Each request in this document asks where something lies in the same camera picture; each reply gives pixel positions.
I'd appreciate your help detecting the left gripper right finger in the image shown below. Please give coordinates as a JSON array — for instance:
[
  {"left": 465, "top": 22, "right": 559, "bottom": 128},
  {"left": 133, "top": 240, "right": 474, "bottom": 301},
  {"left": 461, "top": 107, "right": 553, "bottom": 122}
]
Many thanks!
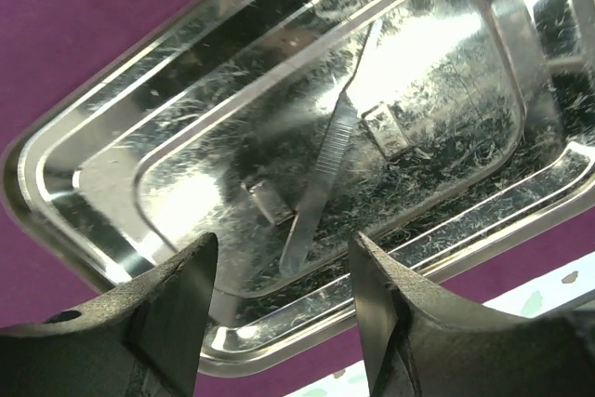
[{"left": 349, "top": 233, "right": 594, "bottom": 396}]

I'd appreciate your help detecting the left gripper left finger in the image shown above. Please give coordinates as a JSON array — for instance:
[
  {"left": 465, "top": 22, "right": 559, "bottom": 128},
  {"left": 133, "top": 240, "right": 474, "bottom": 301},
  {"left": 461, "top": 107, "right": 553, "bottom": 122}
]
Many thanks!
[{"left": 1, "top": 233, "right": 218, "bottom": 396}]

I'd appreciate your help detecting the steel scalpel handle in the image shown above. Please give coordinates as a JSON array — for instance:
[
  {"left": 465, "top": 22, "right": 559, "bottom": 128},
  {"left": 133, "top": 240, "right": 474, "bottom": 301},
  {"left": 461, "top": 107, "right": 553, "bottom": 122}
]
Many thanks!
[{"left": 279, "top": 19, "right": 383, "bottom": 276}]

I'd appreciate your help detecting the purple cloth wrap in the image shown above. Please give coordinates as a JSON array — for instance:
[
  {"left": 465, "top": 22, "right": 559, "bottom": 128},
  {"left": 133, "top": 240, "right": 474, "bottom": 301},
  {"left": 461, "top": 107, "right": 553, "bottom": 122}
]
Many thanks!
[{"left": 1, "top": 0, "right": 594, "bottom": 396}]

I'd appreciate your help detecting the steel instrument tray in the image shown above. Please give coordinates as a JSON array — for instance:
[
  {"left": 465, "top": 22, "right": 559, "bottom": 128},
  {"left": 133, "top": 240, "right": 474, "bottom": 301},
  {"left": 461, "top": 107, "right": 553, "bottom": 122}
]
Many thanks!
[{"left": 4, "top": 0, "right": 594, "bottom": 377}]

